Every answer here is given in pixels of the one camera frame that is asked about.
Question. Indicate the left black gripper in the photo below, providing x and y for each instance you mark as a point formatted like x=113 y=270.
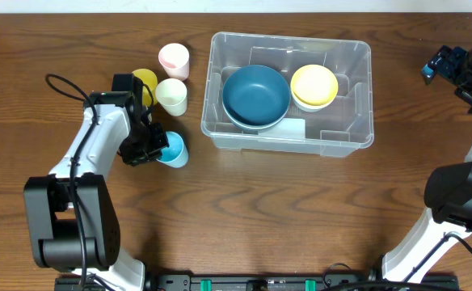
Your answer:
x=151 y=142

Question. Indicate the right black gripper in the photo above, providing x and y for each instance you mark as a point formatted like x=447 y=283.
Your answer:
x=446 y=63

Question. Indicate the light blue plastic cup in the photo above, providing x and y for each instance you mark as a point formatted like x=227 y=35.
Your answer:
x=176 y=154

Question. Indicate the cream white plastic cup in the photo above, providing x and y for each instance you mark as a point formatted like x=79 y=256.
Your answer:
x=172 y=94

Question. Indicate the yellow cup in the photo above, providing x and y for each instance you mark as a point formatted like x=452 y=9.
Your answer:
x=150 y=79

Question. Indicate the pink plastic cup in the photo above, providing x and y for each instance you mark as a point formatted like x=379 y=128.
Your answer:
x=174 y=58

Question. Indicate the dark blue large bowl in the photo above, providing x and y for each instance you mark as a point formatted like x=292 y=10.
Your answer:
x=248 y=127

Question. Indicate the yellow small bowl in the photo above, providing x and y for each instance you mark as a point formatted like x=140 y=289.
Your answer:
x=314 y=85

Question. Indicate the white small bowl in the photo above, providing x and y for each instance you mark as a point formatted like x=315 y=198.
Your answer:
x=307 y=107

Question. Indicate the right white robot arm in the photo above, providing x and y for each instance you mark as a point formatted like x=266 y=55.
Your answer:
x=447 y=217

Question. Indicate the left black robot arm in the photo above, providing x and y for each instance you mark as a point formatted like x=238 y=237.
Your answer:
x=71 y=219

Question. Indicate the clear plastic storage container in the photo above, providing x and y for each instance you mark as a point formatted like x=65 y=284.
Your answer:
x=335 y=131

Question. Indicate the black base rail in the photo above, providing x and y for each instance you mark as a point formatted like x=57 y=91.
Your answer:
x=184 y=282

